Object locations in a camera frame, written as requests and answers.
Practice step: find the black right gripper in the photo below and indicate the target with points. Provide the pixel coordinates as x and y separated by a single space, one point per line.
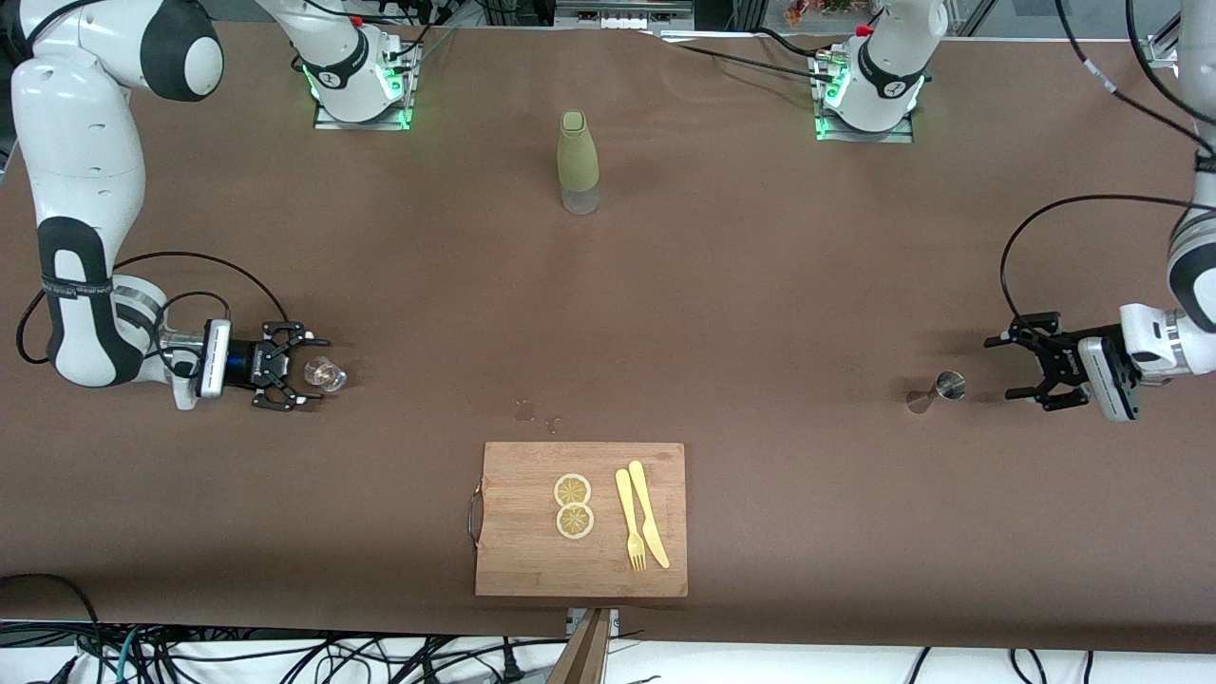
255 362

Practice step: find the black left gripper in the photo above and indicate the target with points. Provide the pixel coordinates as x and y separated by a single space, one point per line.
1061 361

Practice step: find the clear glass measuring cup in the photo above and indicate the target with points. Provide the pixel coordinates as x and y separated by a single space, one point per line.
328 376

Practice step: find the steel double jigger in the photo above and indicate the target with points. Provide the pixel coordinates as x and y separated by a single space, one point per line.
950 385

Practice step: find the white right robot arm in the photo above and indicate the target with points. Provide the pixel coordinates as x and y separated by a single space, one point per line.
85 142

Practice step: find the wooden cutting board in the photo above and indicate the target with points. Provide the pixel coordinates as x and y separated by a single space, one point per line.
518 551

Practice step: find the brown table cover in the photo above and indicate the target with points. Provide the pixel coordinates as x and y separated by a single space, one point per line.
760 285

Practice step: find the lemon slice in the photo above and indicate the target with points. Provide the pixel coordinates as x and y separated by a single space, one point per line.
572 490
575 521

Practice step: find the green sleeved glass bottle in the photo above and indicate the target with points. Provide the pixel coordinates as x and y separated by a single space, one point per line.
578 161

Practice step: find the yellow plastic fork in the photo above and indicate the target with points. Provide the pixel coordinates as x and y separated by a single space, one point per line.
624 499

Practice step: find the yellow plastic knife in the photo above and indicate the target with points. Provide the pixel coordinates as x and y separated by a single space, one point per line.
655 546

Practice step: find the wooden beam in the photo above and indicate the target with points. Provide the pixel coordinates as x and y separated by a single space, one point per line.
587 655

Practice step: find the grey power strip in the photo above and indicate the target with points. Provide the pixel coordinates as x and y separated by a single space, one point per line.
622 17

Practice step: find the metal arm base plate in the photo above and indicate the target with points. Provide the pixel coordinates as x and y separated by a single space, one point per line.
328 124
893 138

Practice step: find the aluminium frame corner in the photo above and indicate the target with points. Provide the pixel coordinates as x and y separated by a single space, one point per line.
1161 49

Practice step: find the small metal bracket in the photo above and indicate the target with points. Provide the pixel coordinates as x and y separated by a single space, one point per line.
574 617

